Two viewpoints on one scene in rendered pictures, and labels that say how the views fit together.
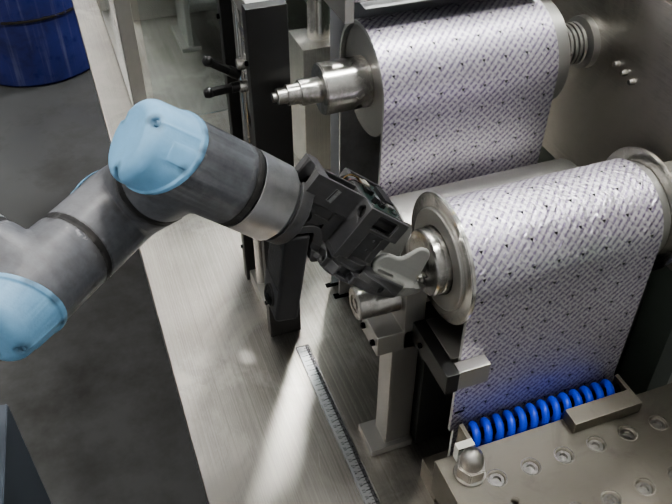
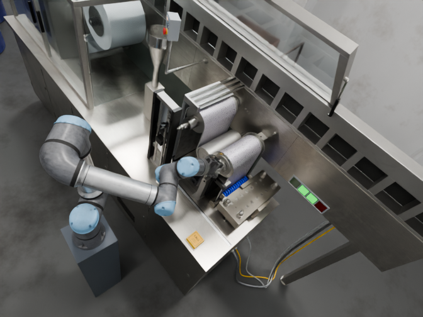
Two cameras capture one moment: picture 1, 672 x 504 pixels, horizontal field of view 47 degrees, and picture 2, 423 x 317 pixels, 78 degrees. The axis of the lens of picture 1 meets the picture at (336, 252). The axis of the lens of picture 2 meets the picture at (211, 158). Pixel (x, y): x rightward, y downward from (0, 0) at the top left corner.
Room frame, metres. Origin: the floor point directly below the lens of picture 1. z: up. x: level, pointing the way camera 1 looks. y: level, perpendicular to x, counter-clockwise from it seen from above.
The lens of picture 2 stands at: (0.03, 0.48, 2.28)
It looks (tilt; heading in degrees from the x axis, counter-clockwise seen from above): 51 degrees down; 320
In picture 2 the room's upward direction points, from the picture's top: 23 degrees clockwise
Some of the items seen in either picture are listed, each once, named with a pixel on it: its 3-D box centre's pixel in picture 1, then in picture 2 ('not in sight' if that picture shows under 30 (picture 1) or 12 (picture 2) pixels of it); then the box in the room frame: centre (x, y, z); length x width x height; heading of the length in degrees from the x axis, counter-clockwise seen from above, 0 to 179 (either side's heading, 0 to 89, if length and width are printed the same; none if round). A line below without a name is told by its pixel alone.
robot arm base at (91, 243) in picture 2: not in sight; (88, 231); (0.59, 0.55, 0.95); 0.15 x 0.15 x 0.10
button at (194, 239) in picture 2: not in sight; (195, 239); (0.40, 0.05, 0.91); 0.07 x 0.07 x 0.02; 20
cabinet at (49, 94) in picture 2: not in sight; (128, 139); (1.53, 0.16, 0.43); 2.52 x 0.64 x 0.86; 20
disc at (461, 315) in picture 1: (441, 258); (222, 164); (0.63, -0.11, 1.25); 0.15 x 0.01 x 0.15; 20
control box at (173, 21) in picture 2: not in sight; (170, 26); (1.16, 0.05, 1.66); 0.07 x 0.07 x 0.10; 85
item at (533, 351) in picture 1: (545, 354); (237, 176); (0.62, -0.25, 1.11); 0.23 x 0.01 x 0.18; 110
